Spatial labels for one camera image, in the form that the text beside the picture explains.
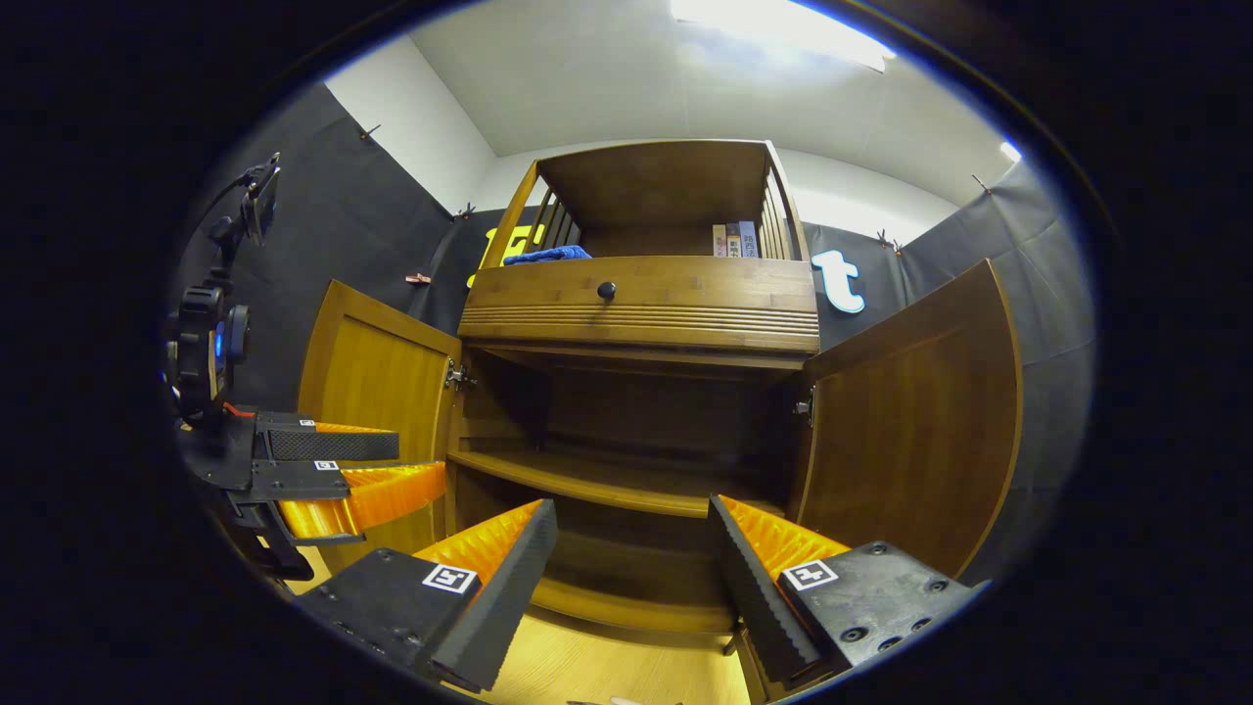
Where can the large ceiling light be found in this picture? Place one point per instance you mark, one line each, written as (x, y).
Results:
(783, 29)

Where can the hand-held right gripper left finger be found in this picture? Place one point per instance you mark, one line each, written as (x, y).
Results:
(509, 597)

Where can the wooden inner cabinet shelf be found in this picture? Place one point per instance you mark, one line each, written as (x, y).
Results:
(607, 482)

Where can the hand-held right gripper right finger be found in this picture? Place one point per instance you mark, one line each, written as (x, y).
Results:
(749, 597)

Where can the metal door hinge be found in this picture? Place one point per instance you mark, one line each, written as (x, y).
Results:
(458, 376)
(805, 406)

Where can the small ceiling light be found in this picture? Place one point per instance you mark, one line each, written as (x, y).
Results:
(1010, 152)

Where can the wooden cabinet drawer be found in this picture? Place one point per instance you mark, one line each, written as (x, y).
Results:
(705, 289)

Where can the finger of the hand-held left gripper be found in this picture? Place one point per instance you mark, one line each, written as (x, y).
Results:
(382, 494)
(333, 446)

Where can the blue towel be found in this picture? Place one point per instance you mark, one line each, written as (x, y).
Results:
(546, 256)

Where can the wooden cabinet door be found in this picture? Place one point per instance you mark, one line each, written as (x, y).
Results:
(372, 372)
(910, 421)

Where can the black backdrop cloth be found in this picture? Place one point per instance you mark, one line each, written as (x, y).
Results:
(343, 225)

